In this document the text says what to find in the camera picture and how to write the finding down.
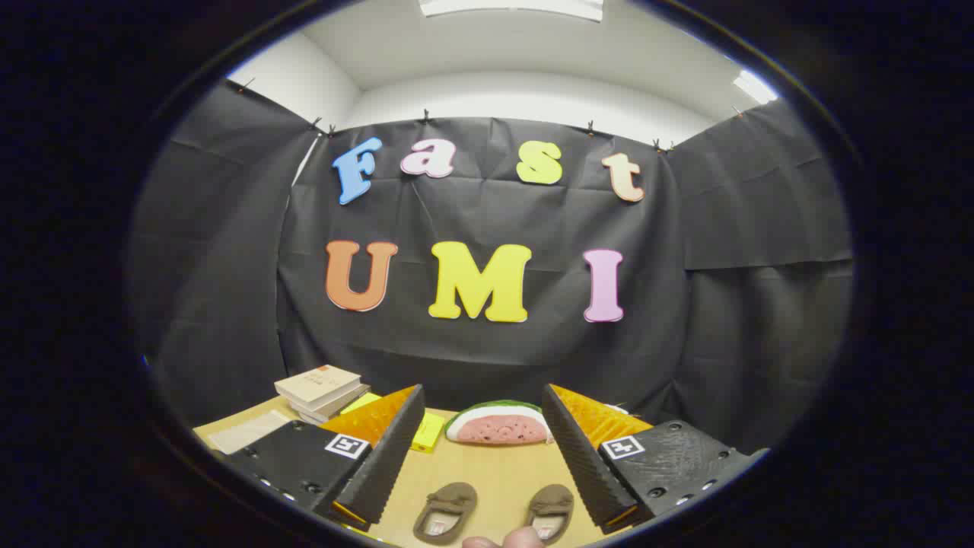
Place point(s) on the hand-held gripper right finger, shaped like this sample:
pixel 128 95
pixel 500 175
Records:
pixel 582 464

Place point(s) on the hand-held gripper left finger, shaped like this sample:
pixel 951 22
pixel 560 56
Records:
pixel 384 464

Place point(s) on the brown suede shoe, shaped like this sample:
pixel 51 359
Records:
pixel 449 502
pixel 552 502

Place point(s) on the cream fabric storage box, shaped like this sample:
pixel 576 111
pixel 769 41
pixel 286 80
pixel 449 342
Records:
pixel 247 432

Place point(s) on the yellow box with red circle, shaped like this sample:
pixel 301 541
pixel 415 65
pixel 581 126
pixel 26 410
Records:
pixel 428 432

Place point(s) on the grey paperback book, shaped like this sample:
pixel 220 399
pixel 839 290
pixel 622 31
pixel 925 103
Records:
pixel 342 402

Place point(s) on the watermelon slice plush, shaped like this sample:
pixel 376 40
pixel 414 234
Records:
pixel 498 426

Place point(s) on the beige paperback book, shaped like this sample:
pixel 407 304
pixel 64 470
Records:
pixel 316 383

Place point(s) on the black backdrop cloth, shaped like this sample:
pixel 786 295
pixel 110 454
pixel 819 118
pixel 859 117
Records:
pixel 487 358

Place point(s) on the ceiling light panel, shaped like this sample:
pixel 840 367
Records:
pixel 510 7
pixel 755 87

